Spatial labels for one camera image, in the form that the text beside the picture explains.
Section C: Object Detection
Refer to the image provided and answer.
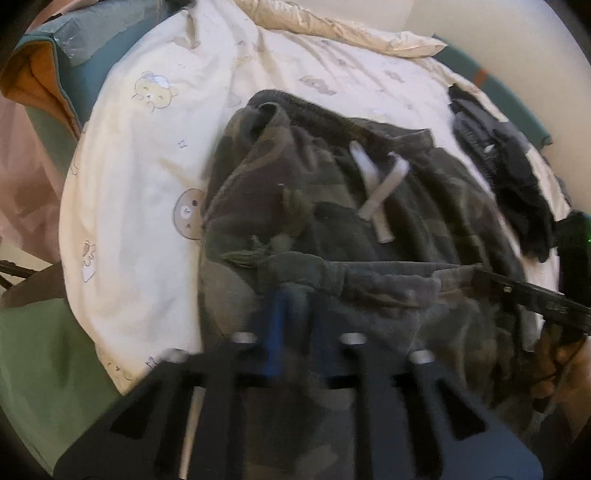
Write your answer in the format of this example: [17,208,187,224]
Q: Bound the person's right hand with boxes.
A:
[531,337,591,407]

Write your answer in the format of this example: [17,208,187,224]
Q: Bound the camouflage pants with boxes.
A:
[198,89,555,480]

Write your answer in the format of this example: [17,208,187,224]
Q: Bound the pink curtain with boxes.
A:
[0,88,70,252]

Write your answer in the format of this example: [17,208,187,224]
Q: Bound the cream bear-print duvet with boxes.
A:
[59,0,573,398]

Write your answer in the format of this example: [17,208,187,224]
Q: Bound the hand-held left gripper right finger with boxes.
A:
[305,288,543,480]

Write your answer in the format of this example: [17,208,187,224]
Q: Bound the green cloth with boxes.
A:
[0,298,125,467]

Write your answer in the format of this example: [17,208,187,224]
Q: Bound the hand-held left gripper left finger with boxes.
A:
[53,286,294,480]

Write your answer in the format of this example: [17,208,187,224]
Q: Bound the teal bed bumper cushion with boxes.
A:
[0,0,181,139]
[431,33,552,147]

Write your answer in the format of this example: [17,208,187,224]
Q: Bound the black and grey clothes pile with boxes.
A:
[447,84,555,264]

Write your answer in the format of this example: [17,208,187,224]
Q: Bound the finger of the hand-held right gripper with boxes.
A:
[475,270,546,317]

